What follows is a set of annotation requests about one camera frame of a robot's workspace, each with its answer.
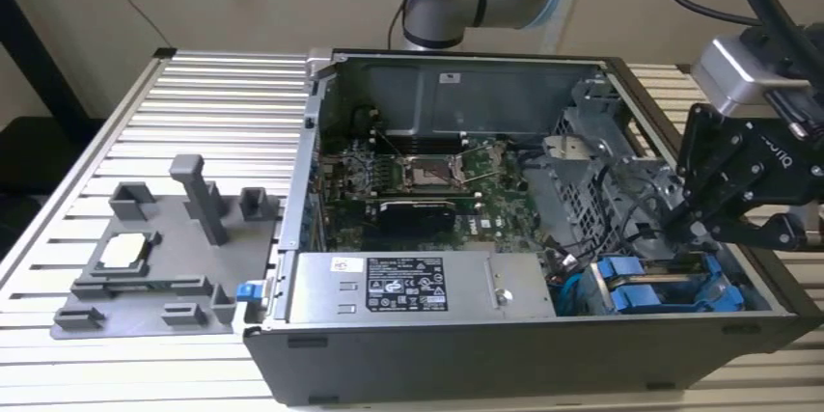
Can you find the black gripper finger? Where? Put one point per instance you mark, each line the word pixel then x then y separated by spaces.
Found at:
pixel 773 233
pixel 702 151

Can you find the black RAM slot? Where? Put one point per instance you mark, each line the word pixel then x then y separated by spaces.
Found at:
pixel 422 144

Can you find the silver metal drive cage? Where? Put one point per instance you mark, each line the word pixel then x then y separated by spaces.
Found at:
pixel 579 190

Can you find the green motherboard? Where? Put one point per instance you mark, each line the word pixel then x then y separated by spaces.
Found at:
pixel 509 209

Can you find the grey metal inner panel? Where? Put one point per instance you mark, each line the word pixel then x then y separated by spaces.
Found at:
pixel 490 103

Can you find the CPU socket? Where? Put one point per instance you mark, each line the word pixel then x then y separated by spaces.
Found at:
pixel 429 173

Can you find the black graphics card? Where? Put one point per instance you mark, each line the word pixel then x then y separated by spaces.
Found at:
pixel 413 221

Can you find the thin metal locking lever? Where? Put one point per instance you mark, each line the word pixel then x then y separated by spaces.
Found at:
pixel 390 143

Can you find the black power supply label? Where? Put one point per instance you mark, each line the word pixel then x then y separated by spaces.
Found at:
pixel 406 286

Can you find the black PC case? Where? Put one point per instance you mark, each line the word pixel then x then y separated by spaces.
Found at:
pixel 451 359

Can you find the silver power supply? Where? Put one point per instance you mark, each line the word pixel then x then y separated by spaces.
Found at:
pixel 322 296

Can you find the blue case latch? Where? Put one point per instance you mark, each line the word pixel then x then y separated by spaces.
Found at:
pixel 249 292

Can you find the grey parts rack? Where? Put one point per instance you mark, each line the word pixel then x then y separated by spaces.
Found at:
pixel 181 257

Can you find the silver CPU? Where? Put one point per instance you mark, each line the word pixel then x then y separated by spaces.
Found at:
pixel 126 250

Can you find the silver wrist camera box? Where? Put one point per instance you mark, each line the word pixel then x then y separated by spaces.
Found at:
pixel 734 74

